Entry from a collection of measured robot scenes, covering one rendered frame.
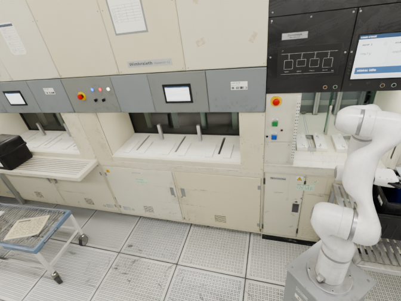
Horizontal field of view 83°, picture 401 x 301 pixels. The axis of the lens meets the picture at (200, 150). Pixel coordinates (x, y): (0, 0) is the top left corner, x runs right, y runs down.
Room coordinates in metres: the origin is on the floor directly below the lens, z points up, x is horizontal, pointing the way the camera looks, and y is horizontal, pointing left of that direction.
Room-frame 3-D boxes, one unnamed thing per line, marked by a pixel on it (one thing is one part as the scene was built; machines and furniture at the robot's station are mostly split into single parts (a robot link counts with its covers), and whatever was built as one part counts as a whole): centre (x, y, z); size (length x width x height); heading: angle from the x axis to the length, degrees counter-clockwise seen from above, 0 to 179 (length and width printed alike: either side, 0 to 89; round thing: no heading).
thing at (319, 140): (1.48, -0.86, 0.89); 0.22 x 0.21 x 0.04; 160
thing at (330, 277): (0.55, -0.52, 0.85); 0.19 x 0.19 x 0.18
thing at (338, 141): (1.39, -1.12, 0.89); 0.22 x 0.21 x 0.04; 160
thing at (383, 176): (0.83, -0.89, 1.06); 0.11 x 0.10 x 0.07; 68
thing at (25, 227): (1.44, 1.59, 0.47); 0.31 x 0.23 x 0.02; 92
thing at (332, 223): (0.57, -0.49, 1.07); 0.19 x 0.12 x 0.24; 53
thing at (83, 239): (1.53, 1.75, 0.24); 0.97 x 0.52 x 0.48; 73
